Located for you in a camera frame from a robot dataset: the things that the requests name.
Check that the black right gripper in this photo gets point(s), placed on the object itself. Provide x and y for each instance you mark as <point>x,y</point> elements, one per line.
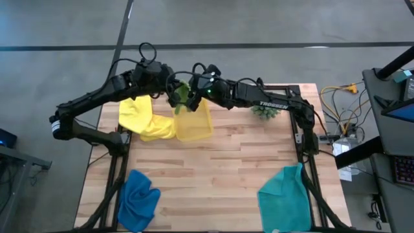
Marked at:
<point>199,87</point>

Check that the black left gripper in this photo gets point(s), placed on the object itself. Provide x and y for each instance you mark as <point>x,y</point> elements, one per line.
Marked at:
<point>168,81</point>

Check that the green microfiber towel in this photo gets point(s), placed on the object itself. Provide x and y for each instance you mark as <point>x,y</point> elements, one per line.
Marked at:
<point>183,94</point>

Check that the yellow translucent plastic bin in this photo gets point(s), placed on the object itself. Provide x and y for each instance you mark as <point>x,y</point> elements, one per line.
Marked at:
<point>194,124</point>

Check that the yellow microfiber towel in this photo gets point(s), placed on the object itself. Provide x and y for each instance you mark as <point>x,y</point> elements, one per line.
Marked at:
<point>136,113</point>

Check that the blue microfiber towel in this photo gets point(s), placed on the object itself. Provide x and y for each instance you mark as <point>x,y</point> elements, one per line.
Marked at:
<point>137,200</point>

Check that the teal microfiber towel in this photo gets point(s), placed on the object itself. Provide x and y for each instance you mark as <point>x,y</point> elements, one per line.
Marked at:
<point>284,200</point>

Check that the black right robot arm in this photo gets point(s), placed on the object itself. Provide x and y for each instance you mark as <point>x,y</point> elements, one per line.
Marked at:
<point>275,103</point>

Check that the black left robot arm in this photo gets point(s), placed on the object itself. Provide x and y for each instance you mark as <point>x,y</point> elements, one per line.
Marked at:
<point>97,97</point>

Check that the artificial plant in patterned pot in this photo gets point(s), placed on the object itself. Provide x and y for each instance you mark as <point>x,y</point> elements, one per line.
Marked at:
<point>265,112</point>

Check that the white box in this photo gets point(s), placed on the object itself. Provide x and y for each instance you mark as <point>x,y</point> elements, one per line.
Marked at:
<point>341,148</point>

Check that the grey metal cart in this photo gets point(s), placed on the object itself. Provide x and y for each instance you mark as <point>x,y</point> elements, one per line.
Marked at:
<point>19,157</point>

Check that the black diagonal bar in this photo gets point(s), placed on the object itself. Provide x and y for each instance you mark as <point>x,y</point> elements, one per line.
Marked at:
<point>355,153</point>

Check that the black device with blue light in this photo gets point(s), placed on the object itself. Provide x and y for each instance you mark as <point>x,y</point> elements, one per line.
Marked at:
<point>8,139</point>

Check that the white paper sheet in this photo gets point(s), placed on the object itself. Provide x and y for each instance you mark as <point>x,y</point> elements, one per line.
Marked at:
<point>345,175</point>

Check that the black pole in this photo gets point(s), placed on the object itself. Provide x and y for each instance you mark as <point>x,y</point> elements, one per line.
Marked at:
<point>396,63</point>

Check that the small teal box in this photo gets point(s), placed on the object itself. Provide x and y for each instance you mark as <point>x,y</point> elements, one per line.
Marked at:
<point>402,76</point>

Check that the grey desk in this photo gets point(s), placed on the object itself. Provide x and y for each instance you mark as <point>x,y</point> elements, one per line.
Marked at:
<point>398,139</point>

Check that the laptop with blue screen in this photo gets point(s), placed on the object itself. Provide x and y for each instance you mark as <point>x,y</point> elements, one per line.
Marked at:
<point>404,113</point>

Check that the black keyboard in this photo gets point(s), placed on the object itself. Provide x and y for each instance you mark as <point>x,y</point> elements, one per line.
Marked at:
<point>404,170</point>

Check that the black aluminium table frame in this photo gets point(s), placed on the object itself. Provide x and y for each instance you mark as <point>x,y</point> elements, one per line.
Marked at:
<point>281,86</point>

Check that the grey corner bracket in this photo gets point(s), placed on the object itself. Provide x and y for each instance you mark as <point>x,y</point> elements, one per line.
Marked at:
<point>299,138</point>

